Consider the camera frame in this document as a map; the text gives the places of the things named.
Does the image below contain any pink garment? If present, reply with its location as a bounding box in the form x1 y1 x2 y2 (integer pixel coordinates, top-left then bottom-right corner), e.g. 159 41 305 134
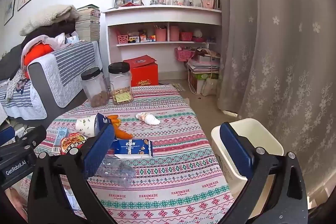
21 33 71 67

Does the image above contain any floral cloth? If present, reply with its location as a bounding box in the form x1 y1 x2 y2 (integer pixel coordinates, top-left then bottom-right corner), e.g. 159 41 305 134
5 69 28 101

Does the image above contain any white trash bin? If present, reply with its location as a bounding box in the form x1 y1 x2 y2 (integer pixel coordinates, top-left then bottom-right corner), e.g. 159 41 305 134
211 118 285 197

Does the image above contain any grey sofa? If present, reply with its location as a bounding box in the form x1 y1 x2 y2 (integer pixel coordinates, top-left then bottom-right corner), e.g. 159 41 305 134
0 40 103 119

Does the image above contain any bag of brown snacks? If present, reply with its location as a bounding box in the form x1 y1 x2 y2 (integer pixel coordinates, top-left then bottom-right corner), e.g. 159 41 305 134
80 67 110 107

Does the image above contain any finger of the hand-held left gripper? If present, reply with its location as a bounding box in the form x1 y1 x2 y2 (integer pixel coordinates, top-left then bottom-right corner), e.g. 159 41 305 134
0 126 15 146
0 125 47 159

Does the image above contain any clear plastic bottle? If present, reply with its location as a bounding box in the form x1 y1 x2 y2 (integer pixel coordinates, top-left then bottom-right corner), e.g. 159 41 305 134
93 154 136 188

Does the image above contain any orange snack wrapper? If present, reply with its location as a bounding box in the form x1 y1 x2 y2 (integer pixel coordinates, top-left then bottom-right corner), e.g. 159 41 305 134
106 114 134 140

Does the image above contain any pink cup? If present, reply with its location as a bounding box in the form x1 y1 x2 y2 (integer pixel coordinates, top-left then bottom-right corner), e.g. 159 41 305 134
169 25 180 41

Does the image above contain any hanging pink basket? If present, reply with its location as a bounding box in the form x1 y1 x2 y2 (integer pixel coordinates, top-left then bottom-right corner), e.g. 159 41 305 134
175 48 196 62

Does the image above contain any white paper cup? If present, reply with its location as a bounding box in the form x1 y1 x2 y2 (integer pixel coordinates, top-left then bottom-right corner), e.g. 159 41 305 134
76 115 99 138

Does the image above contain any patterned tablecloth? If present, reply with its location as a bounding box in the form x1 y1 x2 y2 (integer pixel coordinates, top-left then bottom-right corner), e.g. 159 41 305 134
20 84 235 224

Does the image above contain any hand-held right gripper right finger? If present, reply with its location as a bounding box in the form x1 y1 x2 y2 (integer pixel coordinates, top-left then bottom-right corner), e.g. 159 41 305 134
218 122 309 224

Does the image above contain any white bookshelf unit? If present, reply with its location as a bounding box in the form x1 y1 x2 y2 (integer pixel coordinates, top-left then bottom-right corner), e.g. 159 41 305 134
102 0 223 80

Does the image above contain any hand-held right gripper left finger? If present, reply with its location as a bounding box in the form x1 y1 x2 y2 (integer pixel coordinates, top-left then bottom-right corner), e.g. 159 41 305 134
27 112 117 224

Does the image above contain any stack of papers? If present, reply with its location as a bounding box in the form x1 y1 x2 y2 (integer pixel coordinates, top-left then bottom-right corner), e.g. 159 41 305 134
187 48 221 73

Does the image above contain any blue biscuit packet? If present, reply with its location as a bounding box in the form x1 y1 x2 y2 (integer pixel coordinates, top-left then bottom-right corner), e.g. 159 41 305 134
106 139 153 159

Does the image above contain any striped sofa sheet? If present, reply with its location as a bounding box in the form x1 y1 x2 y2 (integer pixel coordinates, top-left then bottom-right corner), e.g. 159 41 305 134
0 80 48 119

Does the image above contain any cream fleece blanket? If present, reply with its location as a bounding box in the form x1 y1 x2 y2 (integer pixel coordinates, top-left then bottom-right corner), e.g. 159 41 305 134
20 5 80 36

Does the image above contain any floral beige curtain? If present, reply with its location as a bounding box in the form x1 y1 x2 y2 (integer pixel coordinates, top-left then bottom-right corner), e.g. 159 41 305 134
210 0 336 195

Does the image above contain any person's left hand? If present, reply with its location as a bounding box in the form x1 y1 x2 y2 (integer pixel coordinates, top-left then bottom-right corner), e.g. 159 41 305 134
7 186 28 217

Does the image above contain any orange cushion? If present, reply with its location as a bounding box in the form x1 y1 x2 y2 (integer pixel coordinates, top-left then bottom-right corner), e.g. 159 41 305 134
24 43 54 67

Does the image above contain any red instant noodle packet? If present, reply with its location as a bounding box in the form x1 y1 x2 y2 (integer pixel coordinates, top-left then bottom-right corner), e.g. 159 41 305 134
60 133 88 156

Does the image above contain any beige tote bag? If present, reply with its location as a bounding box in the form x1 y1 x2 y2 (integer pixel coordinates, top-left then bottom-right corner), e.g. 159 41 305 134
202 78 218 96

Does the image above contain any striped quilted blanket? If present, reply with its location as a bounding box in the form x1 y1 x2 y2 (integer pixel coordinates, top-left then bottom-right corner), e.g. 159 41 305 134
28 41 103 108

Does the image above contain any black garment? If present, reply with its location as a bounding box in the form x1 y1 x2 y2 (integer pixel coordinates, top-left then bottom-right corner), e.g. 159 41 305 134
21 21 76 48

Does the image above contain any tall stack of books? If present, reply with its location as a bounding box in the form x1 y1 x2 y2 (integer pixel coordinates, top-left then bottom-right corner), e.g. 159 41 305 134
76 5 101 42

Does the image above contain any small framed picture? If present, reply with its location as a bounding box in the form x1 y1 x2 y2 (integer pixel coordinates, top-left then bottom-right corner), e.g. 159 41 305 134
4 0 19 26

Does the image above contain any light blue carton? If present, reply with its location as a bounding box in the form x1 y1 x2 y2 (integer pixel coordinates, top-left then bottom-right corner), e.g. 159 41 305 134
51 127 69 155

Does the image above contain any red cardboard box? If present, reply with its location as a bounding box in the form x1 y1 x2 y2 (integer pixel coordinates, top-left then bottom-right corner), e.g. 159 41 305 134
122 55 159 87

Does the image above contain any crumpled white tissue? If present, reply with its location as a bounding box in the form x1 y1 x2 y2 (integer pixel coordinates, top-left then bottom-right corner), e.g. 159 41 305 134
136 112 161 125

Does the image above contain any pink pen holder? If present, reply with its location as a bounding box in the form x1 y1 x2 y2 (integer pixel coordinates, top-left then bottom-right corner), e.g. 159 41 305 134
155 28 167 41

